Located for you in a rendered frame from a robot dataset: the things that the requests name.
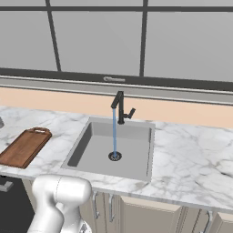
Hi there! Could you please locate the black sink faucet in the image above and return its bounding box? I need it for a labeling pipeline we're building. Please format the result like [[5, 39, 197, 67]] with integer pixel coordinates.
[[110, 90, 137, 126]]

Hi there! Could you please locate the grey sink basin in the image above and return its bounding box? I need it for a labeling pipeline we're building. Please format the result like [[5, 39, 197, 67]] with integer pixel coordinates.
[[60, 116, 157, 183]]

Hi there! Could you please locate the brown wooden cutting board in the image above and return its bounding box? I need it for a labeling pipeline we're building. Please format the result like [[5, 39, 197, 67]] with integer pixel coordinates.
[[0, 127, 53, 169]]

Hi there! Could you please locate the blue water stream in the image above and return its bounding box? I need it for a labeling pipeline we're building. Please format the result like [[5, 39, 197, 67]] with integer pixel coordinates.
[[112, 107, 118, 160]]

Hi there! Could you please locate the dark-framed window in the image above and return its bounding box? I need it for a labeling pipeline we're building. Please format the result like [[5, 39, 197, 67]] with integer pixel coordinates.
[[0, 0, 233, 106]]

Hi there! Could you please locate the beige cupboard door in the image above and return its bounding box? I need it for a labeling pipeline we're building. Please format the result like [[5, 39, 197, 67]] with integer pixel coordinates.
[[103, 192, 185, 233], [208, 210, 233, 233], [79, 190, 107, 233]]

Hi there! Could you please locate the black dishwasher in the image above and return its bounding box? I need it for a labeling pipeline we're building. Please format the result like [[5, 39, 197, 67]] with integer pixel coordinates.
[[0, 174, 35, 233]]

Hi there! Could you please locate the grey window handle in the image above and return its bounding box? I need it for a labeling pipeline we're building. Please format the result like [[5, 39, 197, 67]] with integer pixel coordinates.
[[103, 76, 127, 84]]

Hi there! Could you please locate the grey cupboard handle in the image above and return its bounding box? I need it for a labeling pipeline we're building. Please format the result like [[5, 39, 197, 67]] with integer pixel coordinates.
[[201, 210, 214, 233], [92, 190, 100, 220], [107, 194, 116, 223]]

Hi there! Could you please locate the grey dishwasher handle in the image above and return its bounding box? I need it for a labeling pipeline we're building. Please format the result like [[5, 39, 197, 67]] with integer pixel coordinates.
[[0, 180, 15, 193]]

